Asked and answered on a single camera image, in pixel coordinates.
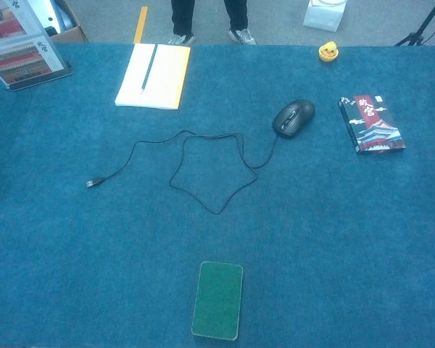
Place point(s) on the palace picture book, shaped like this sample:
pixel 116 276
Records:
pixel 7 18
pixel 21 61

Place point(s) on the black tripod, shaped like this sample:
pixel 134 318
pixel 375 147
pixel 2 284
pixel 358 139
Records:
pixel 417 36

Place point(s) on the white box on floor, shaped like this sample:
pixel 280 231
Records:
pixel 324 16

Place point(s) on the white and yellow notebook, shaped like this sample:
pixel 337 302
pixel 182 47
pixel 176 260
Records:
pixel 165 79

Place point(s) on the green rectangular pad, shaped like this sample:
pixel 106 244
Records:
pixel 217 301

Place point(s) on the yellow smiley toy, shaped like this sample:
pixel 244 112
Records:
pixel 328 52

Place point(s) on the dark pencil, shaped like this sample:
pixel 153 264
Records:
pixel 149 69

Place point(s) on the cardboard box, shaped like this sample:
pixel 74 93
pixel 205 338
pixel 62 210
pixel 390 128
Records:
pixel 70 32

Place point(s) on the blue table cloth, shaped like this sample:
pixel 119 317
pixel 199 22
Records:
pixel 311 235

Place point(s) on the dark book with palace print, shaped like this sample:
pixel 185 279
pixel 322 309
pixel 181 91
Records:
pixel 375 125

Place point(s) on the person in dark trousers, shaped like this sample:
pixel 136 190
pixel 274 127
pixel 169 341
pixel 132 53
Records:
pixel 183 18

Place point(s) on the black computer mouse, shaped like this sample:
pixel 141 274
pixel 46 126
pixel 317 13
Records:
pixel 293 117

